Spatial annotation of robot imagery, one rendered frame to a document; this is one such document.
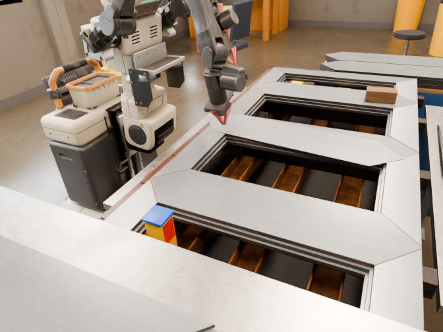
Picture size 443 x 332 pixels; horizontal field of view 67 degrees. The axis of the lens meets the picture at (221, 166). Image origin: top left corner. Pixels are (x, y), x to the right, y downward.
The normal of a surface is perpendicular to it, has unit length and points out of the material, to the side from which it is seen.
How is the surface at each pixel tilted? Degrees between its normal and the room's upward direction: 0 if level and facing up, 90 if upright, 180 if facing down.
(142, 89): 90
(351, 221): 0
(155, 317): 0
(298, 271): 0
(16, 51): 90
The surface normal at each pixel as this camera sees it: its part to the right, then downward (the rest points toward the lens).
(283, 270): -0.05, -0.84
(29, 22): 0.90, 0.20
